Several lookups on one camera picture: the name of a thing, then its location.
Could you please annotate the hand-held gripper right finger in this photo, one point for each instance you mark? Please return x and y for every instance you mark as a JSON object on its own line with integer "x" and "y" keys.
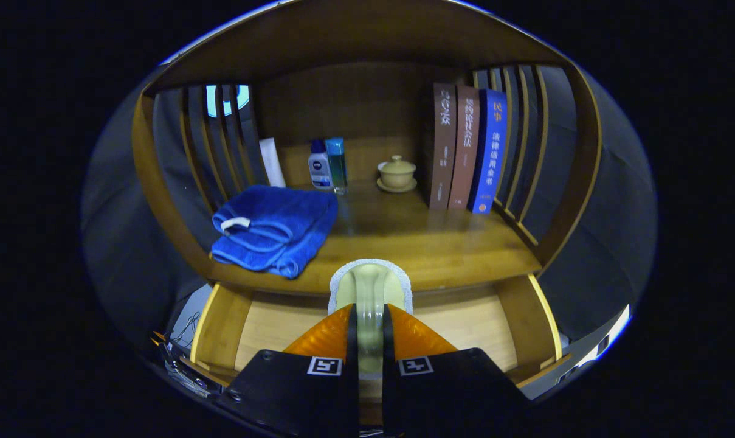
{"x": 458, "y": 395}

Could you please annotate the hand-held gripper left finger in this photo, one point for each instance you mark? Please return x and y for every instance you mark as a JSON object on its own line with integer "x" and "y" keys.
{"x": 282, "y": 395}

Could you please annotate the wooden drawer with black knob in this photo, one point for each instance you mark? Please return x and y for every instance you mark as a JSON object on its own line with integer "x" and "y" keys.
{"x": 270, "y": 328}

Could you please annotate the wooden countertop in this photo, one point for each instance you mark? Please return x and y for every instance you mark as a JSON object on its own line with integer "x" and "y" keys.
{"x": 403, "y": 243}

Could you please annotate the wooden cabinet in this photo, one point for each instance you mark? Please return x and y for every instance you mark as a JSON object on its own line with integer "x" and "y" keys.
{"x": 343, "y": 30}

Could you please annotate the black electronic device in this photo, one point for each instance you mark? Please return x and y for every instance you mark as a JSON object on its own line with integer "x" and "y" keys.
{"x": 185, "y": 371}

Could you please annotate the white vented unit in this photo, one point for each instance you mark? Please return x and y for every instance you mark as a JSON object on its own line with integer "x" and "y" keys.
{"x": 604, "y": 340}

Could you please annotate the blue folded towel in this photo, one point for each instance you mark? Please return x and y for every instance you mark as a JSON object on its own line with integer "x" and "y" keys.
{"x": 276, "y": 231}

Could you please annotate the white bottle with blue cap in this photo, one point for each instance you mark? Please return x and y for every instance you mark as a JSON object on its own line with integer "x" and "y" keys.
{"x": 319, "y": 170}

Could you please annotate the beige lidded teacup with saucer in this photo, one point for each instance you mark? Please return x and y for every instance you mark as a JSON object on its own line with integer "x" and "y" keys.
{"x": 396, "y": 175}

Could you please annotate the white tube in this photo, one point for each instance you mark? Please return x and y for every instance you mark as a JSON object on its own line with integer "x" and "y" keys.
{"x": 272, "y": 161}

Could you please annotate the teal bottle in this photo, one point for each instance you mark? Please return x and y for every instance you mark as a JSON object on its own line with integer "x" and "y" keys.
{"x": 337, "y": 164}

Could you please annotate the blue book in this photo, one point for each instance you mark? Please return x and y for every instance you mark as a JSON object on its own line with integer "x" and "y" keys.
{"x": 490, "y": 152}

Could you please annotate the reddish brown book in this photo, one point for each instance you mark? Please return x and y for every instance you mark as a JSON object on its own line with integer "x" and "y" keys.
{"x": 465, "y": 146}

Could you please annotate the dark brown book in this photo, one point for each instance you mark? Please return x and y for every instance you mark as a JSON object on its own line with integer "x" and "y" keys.
{"x": 444, "y": 146}

